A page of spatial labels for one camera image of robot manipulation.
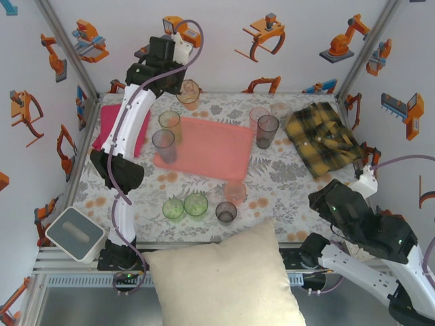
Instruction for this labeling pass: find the tall orange glass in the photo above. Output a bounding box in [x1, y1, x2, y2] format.
[175, 79, 201, 111]

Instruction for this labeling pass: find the tall yellow-green glass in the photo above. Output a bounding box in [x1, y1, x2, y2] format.
[158, 110, 183, 143]

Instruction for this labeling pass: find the purple tinted cup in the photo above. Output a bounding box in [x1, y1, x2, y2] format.
[151, 128, 177, 164]

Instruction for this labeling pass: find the tall pink glass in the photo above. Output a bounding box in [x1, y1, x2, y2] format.
[249, 107, 271, 132]

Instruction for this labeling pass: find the tall dark purple glass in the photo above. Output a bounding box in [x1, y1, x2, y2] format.
[256, 114, 280, 150]

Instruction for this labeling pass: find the tall clear glass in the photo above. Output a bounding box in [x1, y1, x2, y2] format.
[270, 102, 292, 126]

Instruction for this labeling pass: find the small green glass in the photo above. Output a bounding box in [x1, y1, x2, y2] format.
[162, 198, 185, 224]
[183, 192, 209, 221]

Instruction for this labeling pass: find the small pink textured glass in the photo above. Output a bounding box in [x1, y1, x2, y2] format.
[224, 180, 247, 206]

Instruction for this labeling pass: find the small grey glass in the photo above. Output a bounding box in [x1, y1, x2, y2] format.
[215, 201, 238, 225]

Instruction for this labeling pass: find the pink plastic tray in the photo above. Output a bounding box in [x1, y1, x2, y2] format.
[152, 117, 255, 181]

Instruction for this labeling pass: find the magenta folded cloth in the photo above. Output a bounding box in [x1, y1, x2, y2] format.
[91, 104, 152, 159]

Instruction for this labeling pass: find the yellow plaid shirt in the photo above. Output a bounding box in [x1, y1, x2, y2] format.
[283, 101, 366, 179]

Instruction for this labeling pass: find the floral tablecloth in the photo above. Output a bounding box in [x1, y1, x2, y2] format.
[73, 92, 378, 245]

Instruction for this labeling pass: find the cream pillow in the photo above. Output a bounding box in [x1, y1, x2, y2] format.
[141, 219, 307, 326]

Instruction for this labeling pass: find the white tissue box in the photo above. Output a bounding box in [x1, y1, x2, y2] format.
[44, 206, 105, 264]

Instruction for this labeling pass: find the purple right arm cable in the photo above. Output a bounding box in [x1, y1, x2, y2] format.
[298, 154, 435, 296]

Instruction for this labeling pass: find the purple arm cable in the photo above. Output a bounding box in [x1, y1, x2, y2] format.
[107, 19, 205, 297]
[298, 154, 435, 296]

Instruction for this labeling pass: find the aluminium cage post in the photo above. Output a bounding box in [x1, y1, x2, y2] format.
[33, 0, 101, 99]
[335, 0, 406, 99]

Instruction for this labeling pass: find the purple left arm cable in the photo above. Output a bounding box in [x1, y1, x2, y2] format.
[107, 19, 205, 297]

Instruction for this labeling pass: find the aluminium table frame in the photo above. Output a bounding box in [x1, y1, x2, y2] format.
[32, 93, 400, 274]

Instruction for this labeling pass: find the grey slotted cable duct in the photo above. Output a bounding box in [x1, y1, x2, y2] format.
[46, 274, 303, 289]

